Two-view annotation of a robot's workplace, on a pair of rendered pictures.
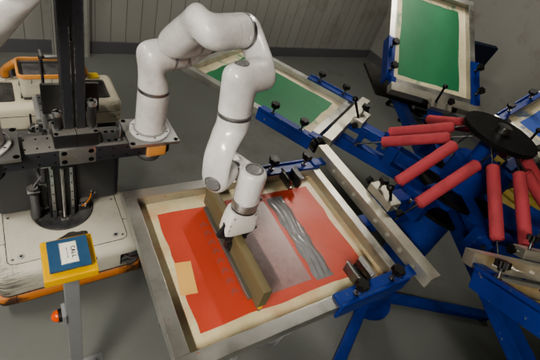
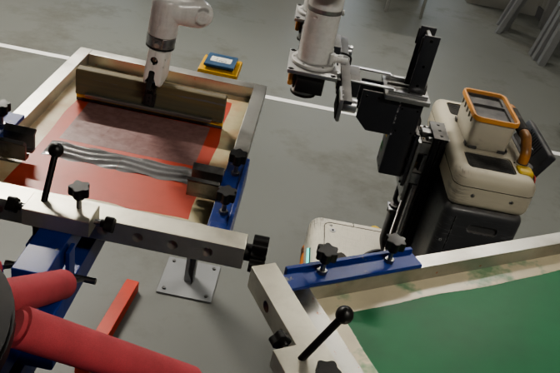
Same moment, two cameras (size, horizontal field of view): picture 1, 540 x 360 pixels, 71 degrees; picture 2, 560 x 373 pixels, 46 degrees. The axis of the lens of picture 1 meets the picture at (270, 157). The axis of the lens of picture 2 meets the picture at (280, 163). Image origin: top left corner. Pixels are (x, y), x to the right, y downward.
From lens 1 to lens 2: 2.27 m
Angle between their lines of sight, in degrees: 98
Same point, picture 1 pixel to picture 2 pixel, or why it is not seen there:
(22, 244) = (348, 235)
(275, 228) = (146, 151)
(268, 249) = (126, 133)
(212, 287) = not seen: hidden behind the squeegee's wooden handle
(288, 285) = (73, 122)
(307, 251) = (90, 152)
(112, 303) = (263, 331)
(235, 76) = not seen: outside the picture
